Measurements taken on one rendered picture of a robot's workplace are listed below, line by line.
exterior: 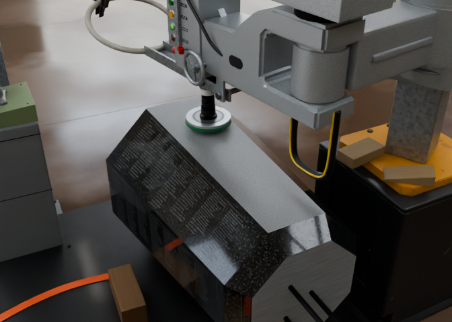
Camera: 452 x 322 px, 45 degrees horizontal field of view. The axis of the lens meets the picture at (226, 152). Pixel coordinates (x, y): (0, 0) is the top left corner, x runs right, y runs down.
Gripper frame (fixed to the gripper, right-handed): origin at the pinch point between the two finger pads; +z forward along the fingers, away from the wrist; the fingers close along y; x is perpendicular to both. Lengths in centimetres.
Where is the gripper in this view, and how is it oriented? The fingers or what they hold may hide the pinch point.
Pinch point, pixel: (99, 9)
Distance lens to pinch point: 314.4
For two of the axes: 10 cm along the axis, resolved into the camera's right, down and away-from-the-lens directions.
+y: 7.6, 6.0, -2.7
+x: 6.1, -5.0, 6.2
